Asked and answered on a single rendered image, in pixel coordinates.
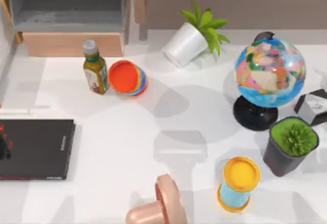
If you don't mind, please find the white pot with green plant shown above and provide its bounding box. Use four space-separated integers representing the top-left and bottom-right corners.
163 2 230 68

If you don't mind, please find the black and white box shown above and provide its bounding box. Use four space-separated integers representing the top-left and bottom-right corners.
294 88 327 126

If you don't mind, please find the yellow and light blue can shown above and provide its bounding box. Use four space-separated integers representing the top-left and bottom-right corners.
217 156 261 213

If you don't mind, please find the colourful globe on black stand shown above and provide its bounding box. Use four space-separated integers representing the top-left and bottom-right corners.
232 31 307 131

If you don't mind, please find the pale wooden drawer front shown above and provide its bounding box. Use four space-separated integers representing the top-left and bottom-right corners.
22 31 125 57

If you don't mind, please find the stack of coloured rings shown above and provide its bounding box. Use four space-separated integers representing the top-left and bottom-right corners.
108 60 149 98

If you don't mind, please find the black book with red print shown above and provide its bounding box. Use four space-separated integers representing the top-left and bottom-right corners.
0 119 76 181

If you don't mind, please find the wooden cupboard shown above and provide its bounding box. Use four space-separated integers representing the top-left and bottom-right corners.
132 0 327 41

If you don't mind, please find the green bottle with grey cap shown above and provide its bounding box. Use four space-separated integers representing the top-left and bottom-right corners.
82 39 110 96

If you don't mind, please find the black pot with green plant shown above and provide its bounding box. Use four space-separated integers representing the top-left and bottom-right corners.
263 116 320 177

